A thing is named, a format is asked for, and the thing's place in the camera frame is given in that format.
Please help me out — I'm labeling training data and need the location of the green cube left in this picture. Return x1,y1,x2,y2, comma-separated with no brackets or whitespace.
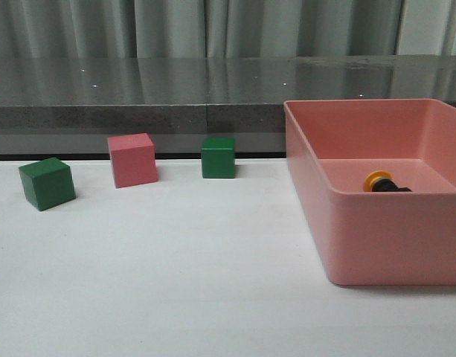
19,158,76,211

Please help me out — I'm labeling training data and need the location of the green cube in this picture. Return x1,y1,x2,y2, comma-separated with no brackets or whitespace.
19,158,76,211
201,138,235,179

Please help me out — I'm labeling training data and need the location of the yellow push button switch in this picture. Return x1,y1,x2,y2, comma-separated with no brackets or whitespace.
363,170,411,192

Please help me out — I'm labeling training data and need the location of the green cube middle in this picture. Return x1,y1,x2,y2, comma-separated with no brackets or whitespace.
201,138,235,179

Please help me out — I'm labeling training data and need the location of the grey curtain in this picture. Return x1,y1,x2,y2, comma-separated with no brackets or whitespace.
0,1,456,58

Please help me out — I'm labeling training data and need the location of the grey stone counter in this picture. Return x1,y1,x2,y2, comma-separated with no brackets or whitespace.
0,55,456,158

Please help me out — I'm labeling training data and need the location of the pink plastic bin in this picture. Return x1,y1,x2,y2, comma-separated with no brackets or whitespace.
284,99,456,285

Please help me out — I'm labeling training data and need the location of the pink cube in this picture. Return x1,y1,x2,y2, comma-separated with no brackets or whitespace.
107,133,158,188

